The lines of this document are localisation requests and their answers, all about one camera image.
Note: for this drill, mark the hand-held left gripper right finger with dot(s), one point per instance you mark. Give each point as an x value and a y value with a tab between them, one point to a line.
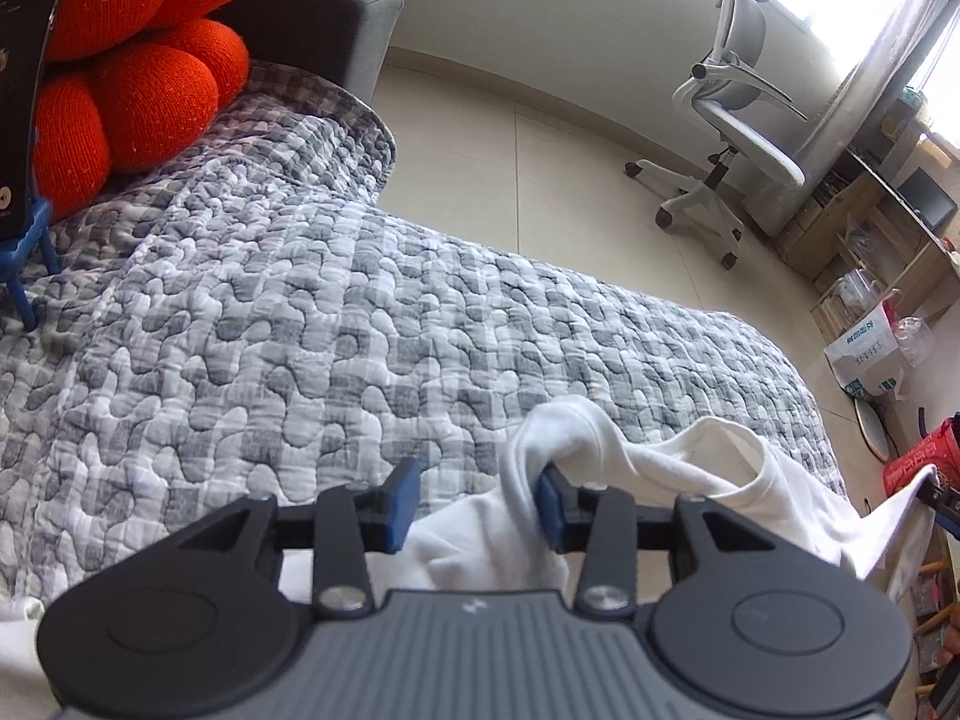
551	519

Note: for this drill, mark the clear plastic bag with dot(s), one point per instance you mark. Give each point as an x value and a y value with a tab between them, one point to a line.
915	337

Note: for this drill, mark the grey checked quilted blanket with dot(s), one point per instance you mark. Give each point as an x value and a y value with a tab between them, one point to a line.
300	300

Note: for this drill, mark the white round disc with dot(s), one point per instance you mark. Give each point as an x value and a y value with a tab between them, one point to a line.
870	427

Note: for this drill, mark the white office chair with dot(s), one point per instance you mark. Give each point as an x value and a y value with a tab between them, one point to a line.
739	127

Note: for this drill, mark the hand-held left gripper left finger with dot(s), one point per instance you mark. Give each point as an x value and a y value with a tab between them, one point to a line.
394	511

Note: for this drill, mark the black phone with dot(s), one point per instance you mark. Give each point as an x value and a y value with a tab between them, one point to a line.
19	75

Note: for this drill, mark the blue phone stand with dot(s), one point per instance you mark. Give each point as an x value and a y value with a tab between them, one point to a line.
34	229

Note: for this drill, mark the white cardboard box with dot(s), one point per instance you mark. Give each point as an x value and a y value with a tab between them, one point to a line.
866	352

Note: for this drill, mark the orange knitted knot cushion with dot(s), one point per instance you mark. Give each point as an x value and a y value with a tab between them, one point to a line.
142	97

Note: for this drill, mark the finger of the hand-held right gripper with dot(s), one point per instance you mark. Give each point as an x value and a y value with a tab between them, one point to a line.
943	499

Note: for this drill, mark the grey curtain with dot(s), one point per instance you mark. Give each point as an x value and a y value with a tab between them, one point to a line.
855	112

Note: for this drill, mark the wooden desk with shelves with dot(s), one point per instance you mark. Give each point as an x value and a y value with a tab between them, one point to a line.
877	217

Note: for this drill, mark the white garment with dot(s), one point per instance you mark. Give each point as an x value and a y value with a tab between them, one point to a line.
675	480

